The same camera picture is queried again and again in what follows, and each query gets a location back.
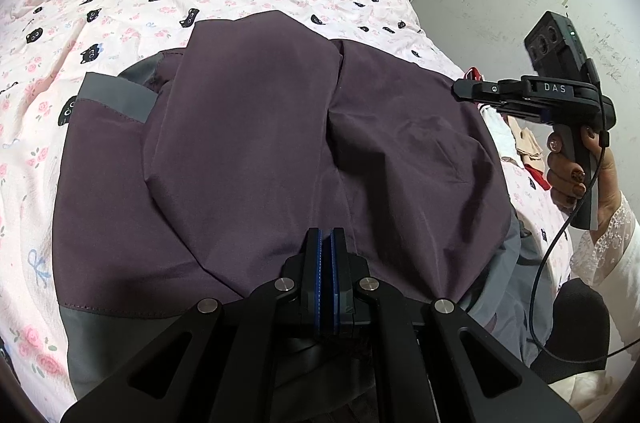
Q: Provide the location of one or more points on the beige garment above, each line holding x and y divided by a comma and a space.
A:
527, 145

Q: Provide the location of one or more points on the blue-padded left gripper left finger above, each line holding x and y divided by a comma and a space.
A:
254, 360

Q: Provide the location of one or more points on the person's right hand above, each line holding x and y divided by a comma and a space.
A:
569, 183

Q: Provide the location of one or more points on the pink cat-print bed quilt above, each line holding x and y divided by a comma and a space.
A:
47, 47

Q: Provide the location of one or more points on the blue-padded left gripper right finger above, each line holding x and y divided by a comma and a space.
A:
431, 361

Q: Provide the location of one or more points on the white lace sleeve forearm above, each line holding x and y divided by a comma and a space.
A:
611, 267

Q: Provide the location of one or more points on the purple and grey jacket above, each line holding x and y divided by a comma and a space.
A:
197, 171

